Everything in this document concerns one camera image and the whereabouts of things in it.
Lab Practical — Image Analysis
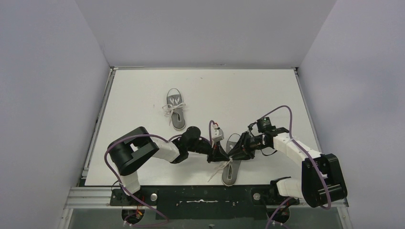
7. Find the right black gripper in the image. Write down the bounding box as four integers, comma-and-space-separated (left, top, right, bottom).
228, 132, 269, 160

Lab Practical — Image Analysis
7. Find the grey canvas sneaker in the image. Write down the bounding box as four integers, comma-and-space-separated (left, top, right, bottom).
208, 133, 241, 187
162, 88, 186, 131

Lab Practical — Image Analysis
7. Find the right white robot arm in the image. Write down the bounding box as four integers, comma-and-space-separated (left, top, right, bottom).
228, 117, 348, 208

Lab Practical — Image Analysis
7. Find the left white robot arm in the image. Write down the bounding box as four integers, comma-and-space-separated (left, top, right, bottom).
104, 126, 232, 204

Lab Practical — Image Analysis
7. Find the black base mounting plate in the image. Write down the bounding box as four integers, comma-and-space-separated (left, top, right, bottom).
110, 184, 286, 220

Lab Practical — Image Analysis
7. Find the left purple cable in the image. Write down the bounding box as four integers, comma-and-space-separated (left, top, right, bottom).
104, 120, 221, 228

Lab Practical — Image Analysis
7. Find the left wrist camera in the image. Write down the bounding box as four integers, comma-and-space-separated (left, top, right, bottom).
211, 128, 224, 143

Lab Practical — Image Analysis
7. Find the aluminium frame rail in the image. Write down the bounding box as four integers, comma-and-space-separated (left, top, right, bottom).
63, 186, 349, 210

